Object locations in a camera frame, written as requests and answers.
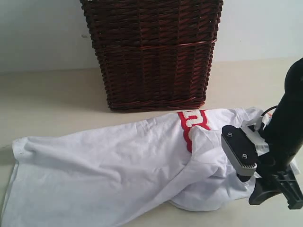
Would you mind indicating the white t-shirt red lettering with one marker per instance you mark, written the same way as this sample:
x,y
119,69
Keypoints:
x,y
107,177

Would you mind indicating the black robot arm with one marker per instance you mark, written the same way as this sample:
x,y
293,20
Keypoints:
x,y
284,135

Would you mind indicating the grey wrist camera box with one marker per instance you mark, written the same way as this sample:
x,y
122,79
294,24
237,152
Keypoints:
x,y
240,151

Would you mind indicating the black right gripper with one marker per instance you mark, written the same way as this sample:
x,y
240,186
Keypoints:
x,y
274,180

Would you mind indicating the dark brown wicker basket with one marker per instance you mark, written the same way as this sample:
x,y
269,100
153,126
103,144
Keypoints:
x,y
154,54

